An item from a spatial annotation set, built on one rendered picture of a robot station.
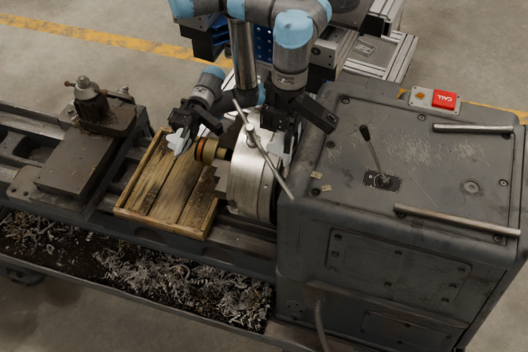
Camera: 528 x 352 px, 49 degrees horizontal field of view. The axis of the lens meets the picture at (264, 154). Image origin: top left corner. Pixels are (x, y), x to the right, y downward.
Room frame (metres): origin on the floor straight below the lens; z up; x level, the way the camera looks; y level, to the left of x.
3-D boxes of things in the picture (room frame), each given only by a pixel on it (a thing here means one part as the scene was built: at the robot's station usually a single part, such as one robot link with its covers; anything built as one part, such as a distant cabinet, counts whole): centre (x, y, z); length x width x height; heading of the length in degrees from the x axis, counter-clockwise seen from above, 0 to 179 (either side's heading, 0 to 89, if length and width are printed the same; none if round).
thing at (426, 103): (1.09, -0.47, 1.23); 0.13 x 0.08 x 0.05; 71
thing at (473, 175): (0.91, -0.38, 1.06); 0.59 x 0.48 x 0.39; 71
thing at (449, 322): (0.91, -0.38, 0.43); 0.60 x 0.48 x 0.86; 71
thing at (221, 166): (0.96, 0.11, 1.08); 0.12 x 0.11 x 0.05; 161
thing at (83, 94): (1.30, 0.55, 1.13); 0.08 x 0.08 x 0.03
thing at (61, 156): (1.24, 0.57, 0.95); 0.43 x 0.17 x 0.05; 161
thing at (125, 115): (1.29, 0.52, 0.99); 0.20 x 0.10 x 0.05; 71
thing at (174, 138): (1.11, 0.26, 1.09); 0.09 x 0.06 x 0.03; 161
